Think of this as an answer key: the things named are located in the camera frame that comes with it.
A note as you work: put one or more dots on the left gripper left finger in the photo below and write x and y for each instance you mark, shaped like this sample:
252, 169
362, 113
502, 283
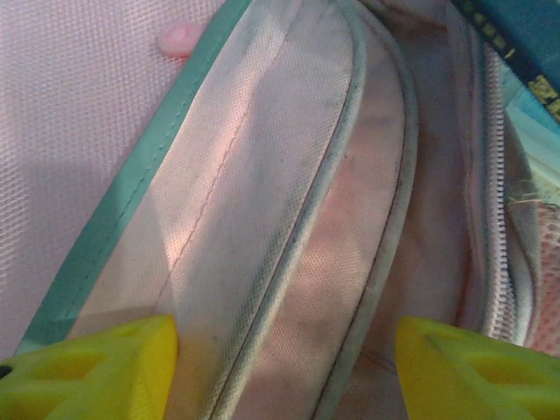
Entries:
87, 376

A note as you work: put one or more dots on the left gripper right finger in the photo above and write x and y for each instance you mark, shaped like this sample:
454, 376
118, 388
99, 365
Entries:
481, 376

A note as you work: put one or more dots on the pink school backpack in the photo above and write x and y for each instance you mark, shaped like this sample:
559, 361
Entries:
262, 175

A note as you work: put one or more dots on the thick dark blue book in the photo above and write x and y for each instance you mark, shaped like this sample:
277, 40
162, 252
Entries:
525, 26

